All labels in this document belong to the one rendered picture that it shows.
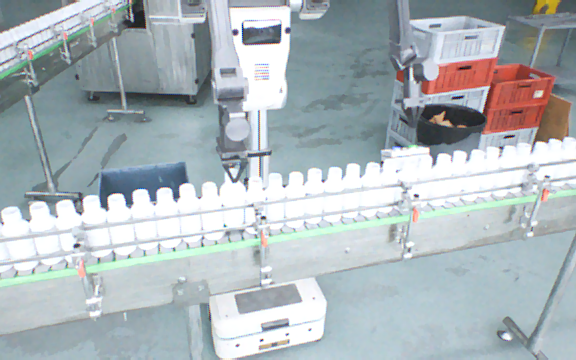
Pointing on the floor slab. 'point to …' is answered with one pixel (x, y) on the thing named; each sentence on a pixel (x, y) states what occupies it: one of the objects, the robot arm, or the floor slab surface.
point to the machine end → (151, 55)
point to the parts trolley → (562, 45)
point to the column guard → (545, 7)
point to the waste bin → (430, 137)
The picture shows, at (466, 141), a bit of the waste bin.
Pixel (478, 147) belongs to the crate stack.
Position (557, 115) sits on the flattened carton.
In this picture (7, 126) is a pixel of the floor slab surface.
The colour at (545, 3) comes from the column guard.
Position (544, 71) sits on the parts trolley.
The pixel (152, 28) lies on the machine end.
